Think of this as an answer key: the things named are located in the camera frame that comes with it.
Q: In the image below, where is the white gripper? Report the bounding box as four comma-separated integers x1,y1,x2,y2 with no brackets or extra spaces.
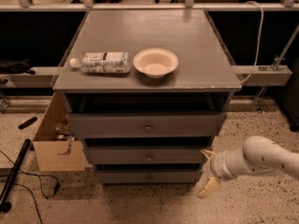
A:
197,149,235,199

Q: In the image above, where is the black bag on rail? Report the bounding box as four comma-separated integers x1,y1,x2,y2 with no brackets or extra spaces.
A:
0,59,36,75

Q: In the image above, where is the grey middle drawer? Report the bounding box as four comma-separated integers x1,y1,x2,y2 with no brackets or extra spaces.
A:
84,146,206,164

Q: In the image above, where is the grey drawer cabinet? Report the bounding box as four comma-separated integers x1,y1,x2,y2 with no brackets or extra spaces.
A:
53,9,241,176

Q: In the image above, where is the black floor cable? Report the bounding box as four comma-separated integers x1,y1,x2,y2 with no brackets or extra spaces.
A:
0,150,61,224

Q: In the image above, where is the grey bottom drawer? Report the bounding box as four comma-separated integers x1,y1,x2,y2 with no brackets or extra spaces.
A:
97,170,202,184

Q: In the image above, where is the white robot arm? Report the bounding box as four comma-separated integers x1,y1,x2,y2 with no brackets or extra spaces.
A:
197,135,299,199

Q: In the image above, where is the cardboard box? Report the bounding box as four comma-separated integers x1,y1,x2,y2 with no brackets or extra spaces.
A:
33,94,86,172

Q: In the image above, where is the grey top drawer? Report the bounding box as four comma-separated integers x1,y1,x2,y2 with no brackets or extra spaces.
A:
66,112,226,139

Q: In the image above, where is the white cable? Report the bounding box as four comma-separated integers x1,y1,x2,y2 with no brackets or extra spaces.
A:
239,0,265,86

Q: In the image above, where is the grey drawer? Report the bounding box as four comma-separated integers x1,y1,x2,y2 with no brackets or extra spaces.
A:
66,112,226,139
97,170,202,184
84,146,206,164

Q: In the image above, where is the metal clamp stand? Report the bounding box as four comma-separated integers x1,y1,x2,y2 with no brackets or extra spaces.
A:
252,23,299,113

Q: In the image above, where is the clear plastic water bottle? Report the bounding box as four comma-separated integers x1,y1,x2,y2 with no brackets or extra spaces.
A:
69,51,131,74

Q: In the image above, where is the small black remote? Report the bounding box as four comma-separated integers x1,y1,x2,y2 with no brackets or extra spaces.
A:
18,117,37,130

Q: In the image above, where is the white paper bowl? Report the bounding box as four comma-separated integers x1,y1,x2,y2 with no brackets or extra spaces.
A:
133,49,178,78

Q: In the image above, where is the black pole on floor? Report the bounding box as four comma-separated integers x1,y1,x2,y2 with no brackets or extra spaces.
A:
0,139,31,213

